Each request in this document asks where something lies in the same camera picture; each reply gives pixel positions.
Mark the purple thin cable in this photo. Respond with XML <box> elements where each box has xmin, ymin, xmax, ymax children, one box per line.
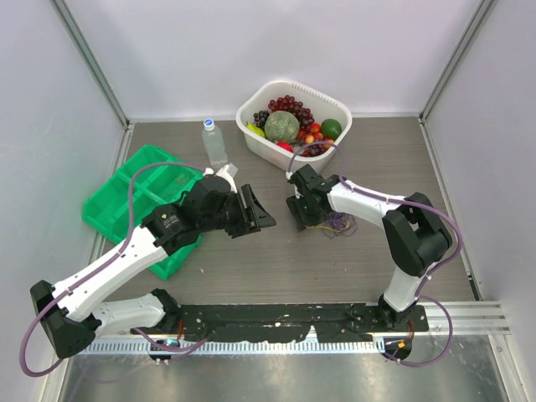
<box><xmin>322</xmin><ymin>211</ymin><xmax>360</xmax><ymax>240</ymax></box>

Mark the green lime fruit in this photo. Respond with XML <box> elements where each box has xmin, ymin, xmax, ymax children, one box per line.
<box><xmin>321</xmin><ymin>119</ymin><xmax>343</xmax><ymax>141</ymax></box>

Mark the yellow banana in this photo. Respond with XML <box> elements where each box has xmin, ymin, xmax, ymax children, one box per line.
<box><xmin>247</xmin><ymin>123</ymin><xmax>265</xmax><ymax>138</ymax></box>

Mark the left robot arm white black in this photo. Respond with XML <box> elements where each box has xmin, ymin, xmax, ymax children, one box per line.
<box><xmin>30</xmin><ymin>174</ymin><xmax>276</xmax><ymax>358</ymax></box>

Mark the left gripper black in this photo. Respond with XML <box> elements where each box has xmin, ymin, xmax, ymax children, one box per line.
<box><xmin>199</xmin><ymin>183</ymin><xmax>276</xmax><ymax>238</ymax></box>

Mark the red apple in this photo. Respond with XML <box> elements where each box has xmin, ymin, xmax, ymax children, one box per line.
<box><xmin>276</xmin><ymin>142</ymin><xmax>294</xmax><ymax>153</ymax></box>

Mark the green compartment tray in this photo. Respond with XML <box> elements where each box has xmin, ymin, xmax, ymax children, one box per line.
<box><xmin>81</xmin><ymin>144</ymin><xmax>210</xmax><ymax>281</ymax></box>

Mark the cherry cluster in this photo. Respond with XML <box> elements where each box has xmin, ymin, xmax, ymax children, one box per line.
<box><xmin>297</xmin><ymin>122</ymin><xmax>334</xmax><ymax>157</ymax></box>

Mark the green round melon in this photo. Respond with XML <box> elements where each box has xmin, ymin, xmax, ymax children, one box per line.
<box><xmin>264</xmin><ymin>111</ymin><xmax>300</xmax><ymax>142</ymax></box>

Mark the red grape bunch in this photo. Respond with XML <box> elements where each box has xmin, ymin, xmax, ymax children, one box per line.
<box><xmin>268</xmin><ymin>95</ymin><xmax>315</xmax><ymax>130</ymax></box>

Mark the red thin cable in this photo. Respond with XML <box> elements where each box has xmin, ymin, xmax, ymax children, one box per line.
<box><xmin>162</xmin><ymin>169</ymin><xmax>196</xmax><ymax>200</ymax></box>

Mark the clear water bottle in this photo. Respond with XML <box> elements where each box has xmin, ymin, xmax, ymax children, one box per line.
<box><xmin>202</xmin><ymin>119</ymin><xmax>228</xmax><ymax>170</ymax></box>

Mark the yellow thin cable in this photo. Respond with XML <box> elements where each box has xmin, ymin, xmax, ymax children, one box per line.
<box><xmin>307</xmin><ymin>219</ymin><xmax>348</xmax><ymax>234</ymax></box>

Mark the white plastic basket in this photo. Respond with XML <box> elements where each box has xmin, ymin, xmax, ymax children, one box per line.
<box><xmin>235</xmin><ymin>80</ymin><xmax>353</xmax><ymax>172</ymax></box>

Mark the slotted white cable duct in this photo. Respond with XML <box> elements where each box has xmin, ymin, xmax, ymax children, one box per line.
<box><xmin>80</xmin><ymin>337</ymin><xmax>385</xmax><ymax>357</ymax></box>

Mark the dark grape bunch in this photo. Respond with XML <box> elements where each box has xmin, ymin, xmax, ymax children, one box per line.
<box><xmin>254</xmin><ymin>110</ymin><xmax>270</xmax><ymax>129</ymax></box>

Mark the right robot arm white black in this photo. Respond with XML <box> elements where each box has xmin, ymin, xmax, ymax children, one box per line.
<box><xmin>286</xmin><ymin>165</ymin><xmax>453</xmax><ymax>331</ymax></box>

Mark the aluminium frame rail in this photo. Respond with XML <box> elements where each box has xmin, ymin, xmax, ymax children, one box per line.
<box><xmin>422</xmin><ymin>301</ymin><xmax>510</xmax><ymax>336</ymax></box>

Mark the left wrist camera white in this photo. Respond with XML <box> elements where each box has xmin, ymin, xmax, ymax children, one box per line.
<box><xmin>203</xmin><ymin>163</ymin><xmax>238</xmax><ymax>193</ymax></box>

